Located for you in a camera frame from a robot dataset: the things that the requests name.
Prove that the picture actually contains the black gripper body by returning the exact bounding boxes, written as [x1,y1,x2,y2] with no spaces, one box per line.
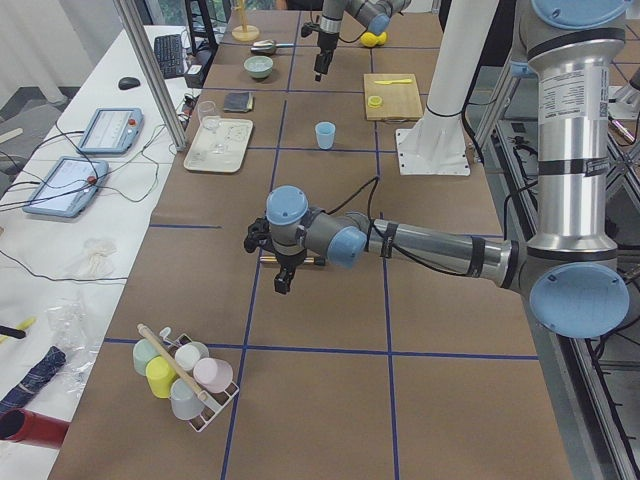
[314,33,337,75]
[276,252,306,276]

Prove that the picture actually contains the steel muddler black tip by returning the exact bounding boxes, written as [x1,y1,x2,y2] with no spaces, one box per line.
[259,255,326,266]

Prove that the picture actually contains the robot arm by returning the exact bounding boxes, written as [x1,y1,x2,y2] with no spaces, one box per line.
[244,1,635,339]
[313,0,411,82]

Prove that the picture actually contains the light blue plastic cup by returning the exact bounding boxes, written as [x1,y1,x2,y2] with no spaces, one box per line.
[315,121,336,150]

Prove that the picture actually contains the lemon slices on board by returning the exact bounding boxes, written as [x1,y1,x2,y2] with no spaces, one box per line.
[367,95,384,108]

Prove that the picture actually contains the pale pink plastic cup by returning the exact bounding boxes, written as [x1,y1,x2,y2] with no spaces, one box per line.
[193,357,233,393]

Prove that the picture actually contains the white plastic cup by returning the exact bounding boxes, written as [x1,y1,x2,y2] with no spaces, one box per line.
[174,341,210,373]

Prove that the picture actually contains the yellow plastic cup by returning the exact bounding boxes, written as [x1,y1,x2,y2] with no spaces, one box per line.
[145,356,177,399]

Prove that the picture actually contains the pale green plastic cup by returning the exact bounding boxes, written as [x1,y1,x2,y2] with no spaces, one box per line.
[132,338,159,376]

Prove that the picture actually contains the grey plastic cup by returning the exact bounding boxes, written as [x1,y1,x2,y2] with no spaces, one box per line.
[170,378,204,421]

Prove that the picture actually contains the green bowl of ice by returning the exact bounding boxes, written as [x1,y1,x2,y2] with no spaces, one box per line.
[243,55,274,80]

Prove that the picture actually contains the yellow plastic knife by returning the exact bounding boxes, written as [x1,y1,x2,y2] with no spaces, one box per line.
[373,78,414,86]

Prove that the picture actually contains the steel ice scoop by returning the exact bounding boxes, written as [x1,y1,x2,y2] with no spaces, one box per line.
[250,39,295,56]

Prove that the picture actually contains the grey folded cloth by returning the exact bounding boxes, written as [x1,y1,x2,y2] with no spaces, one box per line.
[223,92,254,113]

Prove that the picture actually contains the wooden mug tree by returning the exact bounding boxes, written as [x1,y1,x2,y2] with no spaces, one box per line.
[231,0,260,42]

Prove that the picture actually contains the wooden cutting board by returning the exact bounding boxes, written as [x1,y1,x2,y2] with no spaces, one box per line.
[363,73,424,121]

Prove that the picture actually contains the clear wine glass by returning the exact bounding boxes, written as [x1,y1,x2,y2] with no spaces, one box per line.
[197,100,221,132]

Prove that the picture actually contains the cream bear tray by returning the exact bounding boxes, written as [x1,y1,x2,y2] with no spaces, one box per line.
[183,118,253,174]

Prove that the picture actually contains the black keyboard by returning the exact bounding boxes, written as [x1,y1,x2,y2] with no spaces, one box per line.
[153,34,185,79]

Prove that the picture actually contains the black computer mouse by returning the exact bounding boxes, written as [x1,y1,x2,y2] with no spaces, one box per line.
[118,77,141,91]

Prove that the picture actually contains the blue teach pendant far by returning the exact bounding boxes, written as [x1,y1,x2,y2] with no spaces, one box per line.
[77,108,144,155]

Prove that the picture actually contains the blue teach pendant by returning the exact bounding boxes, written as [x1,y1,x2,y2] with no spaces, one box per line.
[77,108,144,155]
[22,157,109,218]

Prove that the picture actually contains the blue teach pendant near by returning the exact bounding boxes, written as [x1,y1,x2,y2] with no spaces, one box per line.
[22,157,109,218]

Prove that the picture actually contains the red cylinder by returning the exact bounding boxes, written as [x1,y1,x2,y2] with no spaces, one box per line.
[1,409,70,449]

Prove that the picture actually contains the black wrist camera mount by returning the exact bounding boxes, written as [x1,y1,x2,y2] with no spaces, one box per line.
[243,217,274,254]

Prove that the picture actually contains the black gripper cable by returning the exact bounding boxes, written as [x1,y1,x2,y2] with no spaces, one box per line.
[324,175,396,261]

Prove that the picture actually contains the wooden rack handle rod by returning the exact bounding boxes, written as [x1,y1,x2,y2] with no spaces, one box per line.
[137,323,207,403]

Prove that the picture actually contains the white wire cup rack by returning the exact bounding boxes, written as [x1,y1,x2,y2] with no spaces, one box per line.
[159,327,239,432]

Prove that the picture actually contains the aluminium frame post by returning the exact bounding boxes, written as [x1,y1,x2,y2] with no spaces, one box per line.
[113,0,187,152]

